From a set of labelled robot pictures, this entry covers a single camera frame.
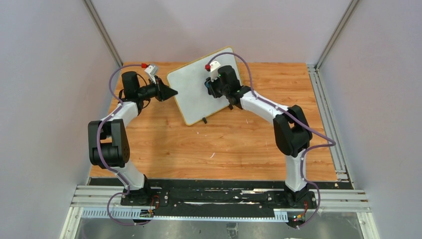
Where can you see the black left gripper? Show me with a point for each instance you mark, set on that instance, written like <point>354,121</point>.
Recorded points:
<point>159,90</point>

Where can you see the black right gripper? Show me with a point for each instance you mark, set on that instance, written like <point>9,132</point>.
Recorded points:
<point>215,89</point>

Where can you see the yellow framed whiteboard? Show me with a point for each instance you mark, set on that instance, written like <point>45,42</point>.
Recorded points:
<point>193,99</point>

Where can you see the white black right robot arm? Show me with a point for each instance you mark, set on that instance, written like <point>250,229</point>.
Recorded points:
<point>289,123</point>

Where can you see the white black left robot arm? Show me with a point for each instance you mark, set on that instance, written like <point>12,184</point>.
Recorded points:
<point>108,142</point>

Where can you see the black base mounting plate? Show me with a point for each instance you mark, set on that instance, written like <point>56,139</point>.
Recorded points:
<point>274,194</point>

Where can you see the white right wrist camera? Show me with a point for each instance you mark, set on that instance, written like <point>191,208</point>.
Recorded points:
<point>212,68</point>

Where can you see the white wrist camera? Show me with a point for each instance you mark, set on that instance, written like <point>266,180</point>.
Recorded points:
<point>151,71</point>
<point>212,68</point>

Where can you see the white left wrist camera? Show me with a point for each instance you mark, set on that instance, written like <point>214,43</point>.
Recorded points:
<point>151,71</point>

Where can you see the metal wire board stand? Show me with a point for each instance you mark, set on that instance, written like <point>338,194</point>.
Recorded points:
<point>205,120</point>

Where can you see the aluminium frame rail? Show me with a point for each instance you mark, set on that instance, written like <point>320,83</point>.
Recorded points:
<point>328,123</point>

